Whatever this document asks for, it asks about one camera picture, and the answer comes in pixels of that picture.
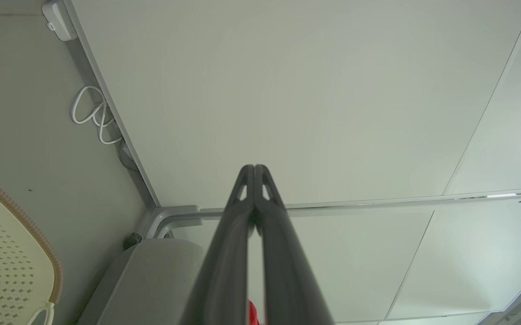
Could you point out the grey upholstered chair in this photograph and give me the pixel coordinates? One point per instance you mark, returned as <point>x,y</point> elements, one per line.
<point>152,284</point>

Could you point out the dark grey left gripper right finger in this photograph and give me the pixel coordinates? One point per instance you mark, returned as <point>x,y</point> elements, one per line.
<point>287,271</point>

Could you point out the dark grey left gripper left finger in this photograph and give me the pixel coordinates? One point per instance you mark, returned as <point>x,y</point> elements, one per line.
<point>224,262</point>

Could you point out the red cloth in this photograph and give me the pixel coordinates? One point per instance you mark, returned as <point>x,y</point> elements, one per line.
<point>252,313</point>

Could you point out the grey round floor disc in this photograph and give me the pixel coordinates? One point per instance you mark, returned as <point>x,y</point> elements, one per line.
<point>127,158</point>

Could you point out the cream perforated laundry basket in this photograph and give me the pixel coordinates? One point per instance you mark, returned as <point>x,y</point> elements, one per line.
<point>3,262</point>

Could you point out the small black caster wheel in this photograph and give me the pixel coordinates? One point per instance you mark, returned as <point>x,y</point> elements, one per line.
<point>131,240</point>

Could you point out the white wall power adapter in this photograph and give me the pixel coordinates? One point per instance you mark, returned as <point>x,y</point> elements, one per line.
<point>58,20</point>

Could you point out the grey metal partition rail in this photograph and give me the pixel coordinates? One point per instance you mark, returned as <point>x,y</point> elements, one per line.
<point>377,205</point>

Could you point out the grey curved corner frame tube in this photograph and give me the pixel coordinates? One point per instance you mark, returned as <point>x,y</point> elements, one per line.
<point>170,216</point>

